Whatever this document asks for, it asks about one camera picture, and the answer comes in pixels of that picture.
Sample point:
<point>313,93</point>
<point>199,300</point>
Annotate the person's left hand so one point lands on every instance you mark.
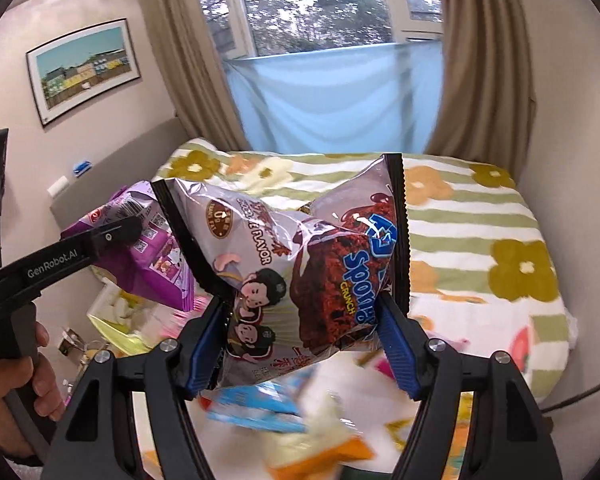
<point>47,385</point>

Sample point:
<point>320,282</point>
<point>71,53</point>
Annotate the floral striped pillow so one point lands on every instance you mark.
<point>195,160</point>

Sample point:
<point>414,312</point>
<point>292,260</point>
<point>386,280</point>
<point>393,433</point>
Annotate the white wall switch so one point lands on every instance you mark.
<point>58,186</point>

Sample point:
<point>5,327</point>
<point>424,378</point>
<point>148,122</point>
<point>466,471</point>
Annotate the brown chocolate snack packet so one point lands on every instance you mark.
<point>290,280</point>

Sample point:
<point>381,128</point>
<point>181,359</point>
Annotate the purple snack packet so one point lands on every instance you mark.
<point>145,270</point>

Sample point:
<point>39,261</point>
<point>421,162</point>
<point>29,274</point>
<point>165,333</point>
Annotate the small blue object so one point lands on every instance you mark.
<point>82,167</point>

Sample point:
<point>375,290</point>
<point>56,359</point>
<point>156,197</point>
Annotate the floral striped blanket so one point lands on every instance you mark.
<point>480,230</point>

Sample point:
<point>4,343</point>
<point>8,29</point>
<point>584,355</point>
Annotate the framed wall poster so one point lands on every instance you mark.
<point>80,70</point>

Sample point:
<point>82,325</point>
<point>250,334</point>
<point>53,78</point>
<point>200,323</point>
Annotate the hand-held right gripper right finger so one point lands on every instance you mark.
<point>397,350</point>

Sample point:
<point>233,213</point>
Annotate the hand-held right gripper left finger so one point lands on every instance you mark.
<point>205,355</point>

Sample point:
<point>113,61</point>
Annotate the grey headboard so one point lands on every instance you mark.
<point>130,155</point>

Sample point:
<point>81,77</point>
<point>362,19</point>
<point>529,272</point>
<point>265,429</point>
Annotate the brown curtain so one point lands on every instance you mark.
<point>190,60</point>
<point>480,85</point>

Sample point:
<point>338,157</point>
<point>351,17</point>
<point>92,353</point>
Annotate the green cardboard box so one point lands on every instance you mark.
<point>107,331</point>

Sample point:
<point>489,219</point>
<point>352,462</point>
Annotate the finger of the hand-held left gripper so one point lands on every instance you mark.
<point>116,234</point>

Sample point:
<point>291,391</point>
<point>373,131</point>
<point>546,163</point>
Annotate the black curved lamp pole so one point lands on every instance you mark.
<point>560,404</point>

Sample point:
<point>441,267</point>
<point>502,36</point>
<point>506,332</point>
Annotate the window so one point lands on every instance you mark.
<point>320,5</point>

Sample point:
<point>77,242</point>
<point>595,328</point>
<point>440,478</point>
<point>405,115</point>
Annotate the pile of assorted snack bags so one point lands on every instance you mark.
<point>250,407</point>

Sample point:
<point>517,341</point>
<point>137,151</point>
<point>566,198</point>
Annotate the light blue cloth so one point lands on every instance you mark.
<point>330,100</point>

